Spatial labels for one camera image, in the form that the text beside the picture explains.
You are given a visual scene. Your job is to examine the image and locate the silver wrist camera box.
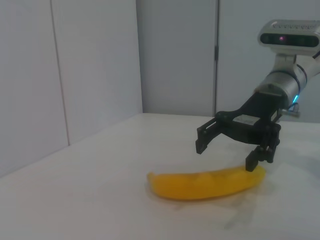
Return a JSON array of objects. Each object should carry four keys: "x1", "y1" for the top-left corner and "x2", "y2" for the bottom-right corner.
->
[{"x1": 258, "y1": 19, "x2": 320, "y2": 55}]

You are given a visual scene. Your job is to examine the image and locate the yellow banana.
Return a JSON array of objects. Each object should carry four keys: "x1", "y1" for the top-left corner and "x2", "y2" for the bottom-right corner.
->
[{"x1": 146, "y1": 164, "x2": 267, "y2": 202}]

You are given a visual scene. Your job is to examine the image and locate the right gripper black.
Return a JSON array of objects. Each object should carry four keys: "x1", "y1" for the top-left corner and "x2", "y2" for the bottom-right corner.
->
[{"x1": 195, "y1": 91, "x2": 285, "y2": 173}]

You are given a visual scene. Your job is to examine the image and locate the right wrist cable with connector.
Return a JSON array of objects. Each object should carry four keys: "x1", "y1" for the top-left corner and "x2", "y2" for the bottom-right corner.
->
[{"x1": 280, "y1": 101, "x2": 301, "y2": 118}]

